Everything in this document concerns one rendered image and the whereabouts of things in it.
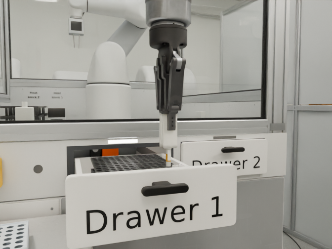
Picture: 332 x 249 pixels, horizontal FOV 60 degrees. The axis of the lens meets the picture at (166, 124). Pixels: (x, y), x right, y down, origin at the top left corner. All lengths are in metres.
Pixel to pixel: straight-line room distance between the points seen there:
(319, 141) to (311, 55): 0.63
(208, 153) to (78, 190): 0.49
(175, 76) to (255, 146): 0.49
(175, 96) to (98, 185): 0.21
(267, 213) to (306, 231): 1.54
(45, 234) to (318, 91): 2.05
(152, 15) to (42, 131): 0.41
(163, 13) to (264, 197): 0.70
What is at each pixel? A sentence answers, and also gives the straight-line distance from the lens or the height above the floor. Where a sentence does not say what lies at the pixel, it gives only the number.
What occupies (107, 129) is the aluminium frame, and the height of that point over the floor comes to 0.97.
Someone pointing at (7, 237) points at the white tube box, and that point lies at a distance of 0.63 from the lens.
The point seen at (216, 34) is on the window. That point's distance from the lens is 0.93.
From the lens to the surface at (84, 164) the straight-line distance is 0.81.
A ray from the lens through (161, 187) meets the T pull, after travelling 0.44.
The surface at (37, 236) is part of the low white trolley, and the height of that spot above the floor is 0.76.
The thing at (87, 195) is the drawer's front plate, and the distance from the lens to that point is 0.46.
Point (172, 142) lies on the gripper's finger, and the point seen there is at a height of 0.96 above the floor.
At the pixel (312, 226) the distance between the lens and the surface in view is 2.53.
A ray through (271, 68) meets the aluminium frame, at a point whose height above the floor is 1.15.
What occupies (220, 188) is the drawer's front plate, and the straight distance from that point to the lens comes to 0.53.
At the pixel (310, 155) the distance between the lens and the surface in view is 2.42.
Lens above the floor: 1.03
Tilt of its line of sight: 4 degrees down
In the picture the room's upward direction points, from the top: straight up
